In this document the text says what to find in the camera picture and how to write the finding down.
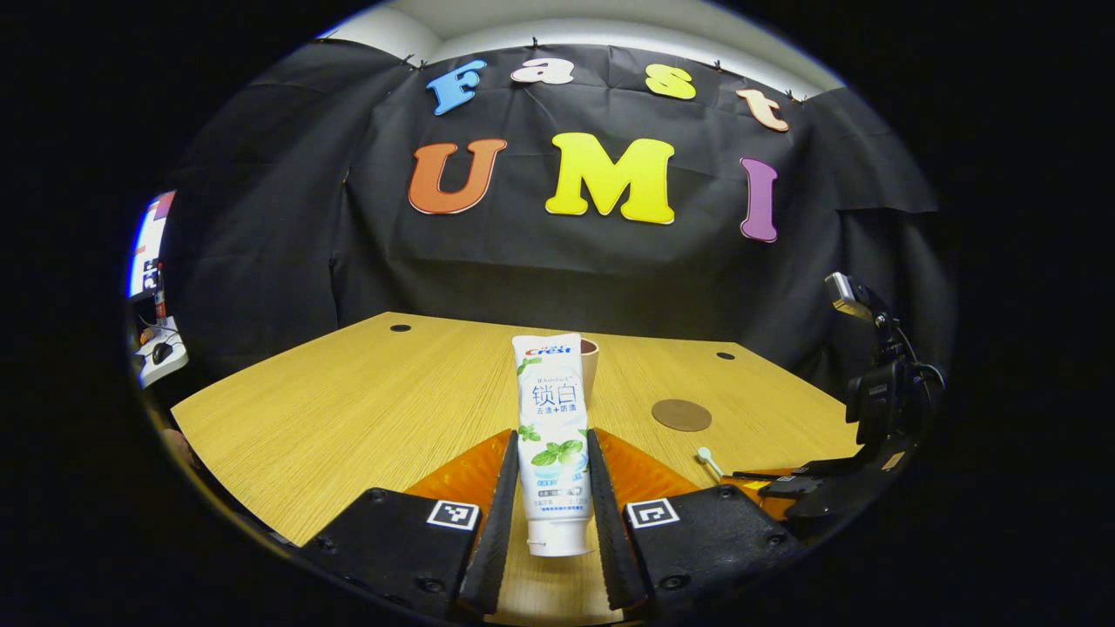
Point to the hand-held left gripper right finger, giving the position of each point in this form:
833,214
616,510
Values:
610,531

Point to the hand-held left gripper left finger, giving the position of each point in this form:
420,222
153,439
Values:
501,522

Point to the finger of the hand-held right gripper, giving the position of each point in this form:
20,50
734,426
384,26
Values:
771,488
801,471

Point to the white toothbrush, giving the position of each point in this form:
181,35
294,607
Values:
704,454

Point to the round brown coaster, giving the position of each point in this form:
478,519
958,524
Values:
681,415

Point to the white toothpaste tube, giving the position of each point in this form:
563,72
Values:
553,409

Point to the beige cup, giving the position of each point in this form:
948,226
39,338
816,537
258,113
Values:
590,374

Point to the wooden desktop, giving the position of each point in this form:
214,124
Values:
348,409

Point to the black backdrop cloth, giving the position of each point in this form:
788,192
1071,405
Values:
566,279

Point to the white side table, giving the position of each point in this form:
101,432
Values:
172,373

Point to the black computer mouse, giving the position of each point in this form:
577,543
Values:
162,353

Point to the red bottle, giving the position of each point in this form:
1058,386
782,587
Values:
160,296

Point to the computer monitor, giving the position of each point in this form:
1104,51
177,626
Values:
148,244

